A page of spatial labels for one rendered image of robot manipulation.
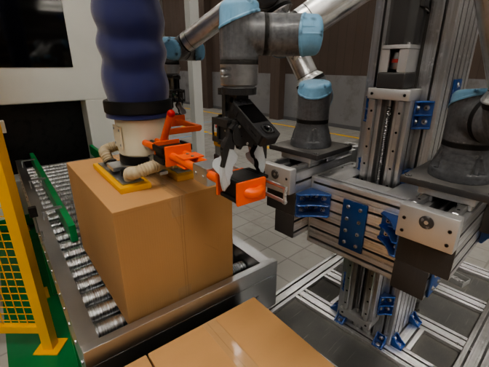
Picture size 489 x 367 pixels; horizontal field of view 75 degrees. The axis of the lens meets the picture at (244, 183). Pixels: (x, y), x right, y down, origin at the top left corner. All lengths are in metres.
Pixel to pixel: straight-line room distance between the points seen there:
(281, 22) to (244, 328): 0.87
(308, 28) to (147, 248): 0.73
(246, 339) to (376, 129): 0.79
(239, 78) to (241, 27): 0.09
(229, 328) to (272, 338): 0.14
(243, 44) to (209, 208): 0.60
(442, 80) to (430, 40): 0.13
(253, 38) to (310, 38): 0.10
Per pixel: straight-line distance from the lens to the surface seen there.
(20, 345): 2.12
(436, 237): 0.90
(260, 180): 0.67
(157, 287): 1.11
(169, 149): 0.93
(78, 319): 1.18
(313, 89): 1.16
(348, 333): 1.62
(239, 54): 0.63
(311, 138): 1.18
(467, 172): 0.98
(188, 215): 1.04
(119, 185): 1.08
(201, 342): 1.08
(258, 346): 1.06
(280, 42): 0.64
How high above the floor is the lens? 1.32
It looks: 20 degrees down
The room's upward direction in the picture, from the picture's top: straight up
